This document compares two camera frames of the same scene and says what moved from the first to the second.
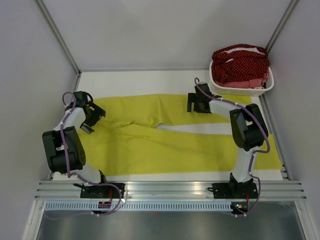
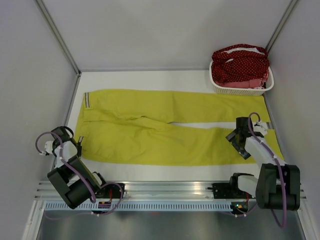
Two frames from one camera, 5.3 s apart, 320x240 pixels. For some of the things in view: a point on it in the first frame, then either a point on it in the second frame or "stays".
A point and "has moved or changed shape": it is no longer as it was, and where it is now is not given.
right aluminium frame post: [288, 11] stays
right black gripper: [193, 98] -> [231, 137]
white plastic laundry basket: [242, 92] stays
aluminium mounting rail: [169, 190] stays
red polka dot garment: [240, 65] stays
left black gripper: [98, 113] -> [79, 152]
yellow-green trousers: [127, 142] has moved or changed shape
